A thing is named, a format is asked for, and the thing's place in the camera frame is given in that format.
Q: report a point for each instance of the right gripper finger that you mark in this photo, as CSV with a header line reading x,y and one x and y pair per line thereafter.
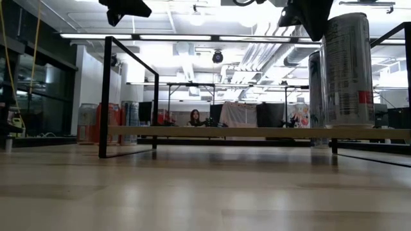
x,y
316,16

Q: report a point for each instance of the tall silver can black lid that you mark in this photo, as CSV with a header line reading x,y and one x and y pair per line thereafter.
x,y
316,96
348,80

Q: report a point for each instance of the tall silver-blue can blue tab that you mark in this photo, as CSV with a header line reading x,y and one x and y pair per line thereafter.
x,y
130,122

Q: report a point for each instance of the silver and red soda can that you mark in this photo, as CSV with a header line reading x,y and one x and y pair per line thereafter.
x,y
87,123

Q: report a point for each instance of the wooden shelf black metal frame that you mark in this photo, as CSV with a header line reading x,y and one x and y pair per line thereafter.
x,y
224,132

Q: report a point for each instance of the ceiling track fixture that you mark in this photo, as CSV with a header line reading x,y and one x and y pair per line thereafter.
x,y
366,4

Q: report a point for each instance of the black ceiling spotlight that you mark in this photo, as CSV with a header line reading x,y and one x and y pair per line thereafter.
x,y
114,61
217,57

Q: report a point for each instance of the linear ceiling light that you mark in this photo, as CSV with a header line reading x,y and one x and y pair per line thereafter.
x,y
175,37

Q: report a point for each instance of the silver ventilation ducts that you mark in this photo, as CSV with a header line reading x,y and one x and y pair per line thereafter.
x,y
266,51

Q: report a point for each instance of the colourful poster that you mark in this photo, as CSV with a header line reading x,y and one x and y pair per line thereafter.
x,y
302,117

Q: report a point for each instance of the black monitor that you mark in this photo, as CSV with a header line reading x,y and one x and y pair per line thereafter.
x,y
270,115
145,112
215,115
381,115

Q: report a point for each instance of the red background object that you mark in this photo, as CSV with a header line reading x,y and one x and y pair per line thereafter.
x,y
163,118

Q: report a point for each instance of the beige cloth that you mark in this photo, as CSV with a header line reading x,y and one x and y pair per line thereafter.
x,y
239,115

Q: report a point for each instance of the person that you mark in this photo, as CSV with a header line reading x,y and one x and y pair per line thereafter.
x,y
195,118

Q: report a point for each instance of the yellow-green tool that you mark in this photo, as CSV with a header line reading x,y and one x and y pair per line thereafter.
x,y
18,125

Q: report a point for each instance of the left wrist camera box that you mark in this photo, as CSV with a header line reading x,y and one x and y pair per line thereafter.
x,y
115,18

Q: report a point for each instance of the black frame background table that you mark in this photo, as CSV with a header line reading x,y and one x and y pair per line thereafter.
x,y
191,84

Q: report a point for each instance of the black aluminium table frame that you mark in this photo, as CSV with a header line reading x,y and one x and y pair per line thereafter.
x,y
224,142

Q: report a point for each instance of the white post cap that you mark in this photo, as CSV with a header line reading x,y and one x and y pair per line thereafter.
x,y
8,144

